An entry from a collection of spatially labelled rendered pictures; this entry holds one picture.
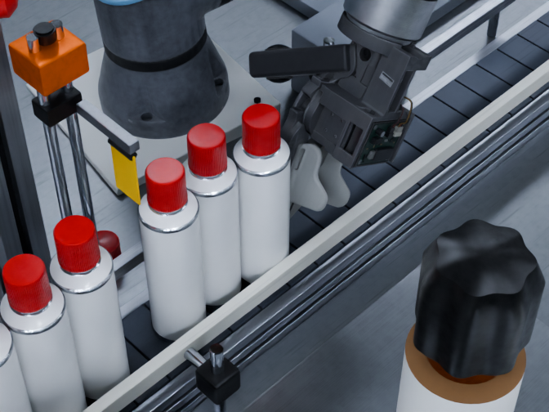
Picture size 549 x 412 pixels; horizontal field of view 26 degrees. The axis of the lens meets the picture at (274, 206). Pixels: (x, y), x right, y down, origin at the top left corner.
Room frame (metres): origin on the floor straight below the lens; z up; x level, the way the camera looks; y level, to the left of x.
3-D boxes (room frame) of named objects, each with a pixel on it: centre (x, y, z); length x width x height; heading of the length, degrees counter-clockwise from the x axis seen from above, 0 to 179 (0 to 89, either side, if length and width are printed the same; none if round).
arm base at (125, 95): (1.03, 0.13, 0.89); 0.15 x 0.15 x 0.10
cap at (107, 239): (0.79, 0.17, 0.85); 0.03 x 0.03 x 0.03
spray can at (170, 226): (0.68, 0.09, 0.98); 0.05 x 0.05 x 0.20
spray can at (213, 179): (0.72, 0.06, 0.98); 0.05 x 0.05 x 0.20
